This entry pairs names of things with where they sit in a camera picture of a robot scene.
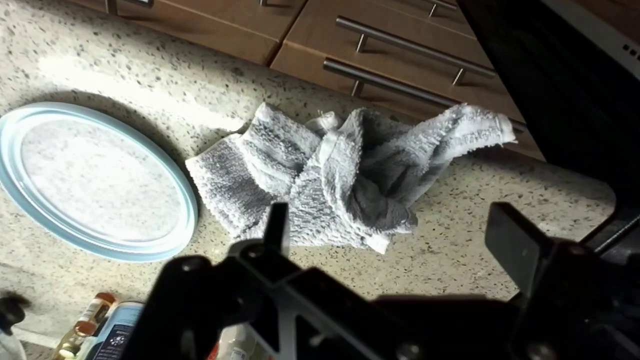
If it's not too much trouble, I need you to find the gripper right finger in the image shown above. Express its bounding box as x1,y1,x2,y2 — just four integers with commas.
485,202,640,360

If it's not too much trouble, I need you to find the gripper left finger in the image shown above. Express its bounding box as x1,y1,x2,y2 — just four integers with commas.
122,202,421,360

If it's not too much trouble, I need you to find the white lid with blue rim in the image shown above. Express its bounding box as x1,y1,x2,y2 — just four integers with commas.
0,102,200,264

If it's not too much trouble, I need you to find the grey terry towel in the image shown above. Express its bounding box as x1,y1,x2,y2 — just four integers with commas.
185,102,517,255

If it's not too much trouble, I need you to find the white plastic bottle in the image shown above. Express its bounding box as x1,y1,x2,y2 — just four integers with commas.
214,324,263,360

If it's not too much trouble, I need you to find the blue labelled canister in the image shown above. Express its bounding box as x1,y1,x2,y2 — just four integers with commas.
89,301,147,360

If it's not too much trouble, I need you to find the small bottle with orange cap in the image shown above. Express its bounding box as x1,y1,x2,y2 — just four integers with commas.
52,292,119,360

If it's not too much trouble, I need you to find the black oven door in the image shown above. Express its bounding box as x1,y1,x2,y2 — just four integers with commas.
456,0,640,253

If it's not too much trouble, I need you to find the brown wooden drawer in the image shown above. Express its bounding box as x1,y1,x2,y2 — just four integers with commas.
69,0,309,67
407,0,478,40
270,42,547,162
285,0,496,87

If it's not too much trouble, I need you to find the silver bar drawer handle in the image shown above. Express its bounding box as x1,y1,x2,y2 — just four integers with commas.
424,0,459,19
322,57,527,134
104,0,155,16
335,15,499,86

